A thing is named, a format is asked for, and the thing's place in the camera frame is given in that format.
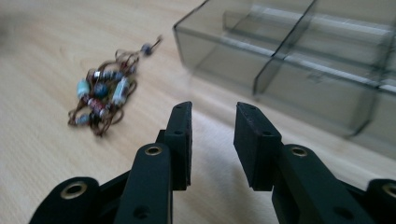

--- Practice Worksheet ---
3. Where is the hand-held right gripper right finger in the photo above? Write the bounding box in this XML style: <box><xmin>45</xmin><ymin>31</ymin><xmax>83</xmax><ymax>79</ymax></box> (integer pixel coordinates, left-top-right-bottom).
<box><xmin>233</xmin><ymin>102</ymin><xmax>377</xmax><ymax>224</ymax></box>

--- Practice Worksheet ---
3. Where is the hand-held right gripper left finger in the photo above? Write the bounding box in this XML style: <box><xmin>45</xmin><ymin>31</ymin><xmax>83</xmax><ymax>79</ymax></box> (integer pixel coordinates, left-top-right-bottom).
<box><xmin>113</xmin><ymin>101</ymin><xmax>193</xmax><ymax>224</ymax></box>

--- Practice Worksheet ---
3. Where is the beaded wire bracelet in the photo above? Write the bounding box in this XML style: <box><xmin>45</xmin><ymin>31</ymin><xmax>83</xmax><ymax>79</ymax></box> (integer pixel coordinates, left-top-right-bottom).
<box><xmin>67</xmin><ymin>34</ymin><xmax>163</xmax><ymax>137</ymax></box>

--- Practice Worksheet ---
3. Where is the clear grey compartment box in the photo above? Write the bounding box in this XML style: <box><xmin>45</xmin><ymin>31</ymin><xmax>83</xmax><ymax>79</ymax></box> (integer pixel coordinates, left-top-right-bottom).
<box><xmin>172</xmin><ymin>0</ymin><xmax>396</xmax><ymax>161</ymax></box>

